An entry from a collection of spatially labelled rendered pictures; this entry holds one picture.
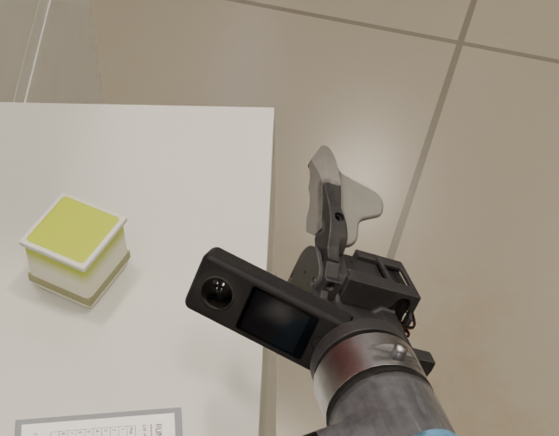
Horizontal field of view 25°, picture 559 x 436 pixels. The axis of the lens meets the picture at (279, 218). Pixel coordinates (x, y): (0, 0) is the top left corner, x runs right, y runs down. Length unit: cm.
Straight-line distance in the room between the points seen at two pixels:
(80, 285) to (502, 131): 176
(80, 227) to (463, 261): 145
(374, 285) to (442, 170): 181
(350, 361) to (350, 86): 210
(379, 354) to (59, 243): 45
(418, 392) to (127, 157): 64
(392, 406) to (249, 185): 58
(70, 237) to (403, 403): 50
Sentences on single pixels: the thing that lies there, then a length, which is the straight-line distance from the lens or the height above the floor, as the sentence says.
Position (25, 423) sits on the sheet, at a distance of 116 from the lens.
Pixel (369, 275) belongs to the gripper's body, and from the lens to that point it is 93.
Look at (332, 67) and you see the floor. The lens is 296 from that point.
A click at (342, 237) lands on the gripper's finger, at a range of 93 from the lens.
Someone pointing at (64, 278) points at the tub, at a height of 100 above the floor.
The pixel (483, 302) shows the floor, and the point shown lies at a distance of 250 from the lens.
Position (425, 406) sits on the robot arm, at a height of 126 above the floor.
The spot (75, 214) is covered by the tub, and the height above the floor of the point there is 103.
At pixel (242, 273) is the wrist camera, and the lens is 89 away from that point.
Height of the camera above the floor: 192
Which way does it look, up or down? 47 degrees down
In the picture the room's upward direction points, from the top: straight up
